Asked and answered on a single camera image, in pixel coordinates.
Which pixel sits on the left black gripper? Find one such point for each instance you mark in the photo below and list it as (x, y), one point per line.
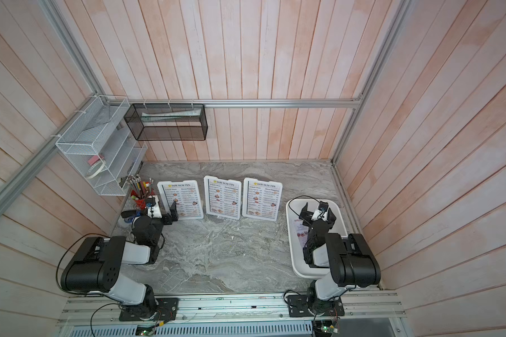
(166, 216)

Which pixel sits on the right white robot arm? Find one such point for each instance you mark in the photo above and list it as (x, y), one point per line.
(349, 259)

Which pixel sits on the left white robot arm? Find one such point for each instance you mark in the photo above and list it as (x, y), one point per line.
(96, 266)

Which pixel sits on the pink menu sheet in tray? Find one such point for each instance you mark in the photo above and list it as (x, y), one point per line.
(301, 232)

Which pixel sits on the white plastic tray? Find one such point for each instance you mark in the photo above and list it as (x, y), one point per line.
(300, 267)

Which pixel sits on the blue white stapler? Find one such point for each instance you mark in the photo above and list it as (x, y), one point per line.
(130, 215)

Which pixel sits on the red pencil cup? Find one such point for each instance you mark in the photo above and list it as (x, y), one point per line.
(142, 191)

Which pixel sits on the white tape roll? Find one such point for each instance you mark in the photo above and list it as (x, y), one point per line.
(95, 169)

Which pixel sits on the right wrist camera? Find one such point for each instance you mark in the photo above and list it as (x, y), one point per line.
(321, 212)

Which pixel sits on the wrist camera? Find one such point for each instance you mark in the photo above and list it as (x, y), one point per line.
(321, 212)
(152, 207)

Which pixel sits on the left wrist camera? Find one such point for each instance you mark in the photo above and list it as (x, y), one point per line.
(152, 207)

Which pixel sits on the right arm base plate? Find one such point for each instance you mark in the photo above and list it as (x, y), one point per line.
(310, 306)

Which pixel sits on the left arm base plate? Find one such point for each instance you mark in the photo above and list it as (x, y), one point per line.
(159, 309)

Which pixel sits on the aluminium rail base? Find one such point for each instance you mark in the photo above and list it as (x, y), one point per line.
(237, 307)

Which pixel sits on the black mesh wall basket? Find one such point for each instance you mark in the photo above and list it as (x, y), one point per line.
(167, 121)

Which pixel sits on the white wire wall shelf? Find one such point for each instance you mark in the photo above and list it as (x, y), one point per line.
(99, 132)

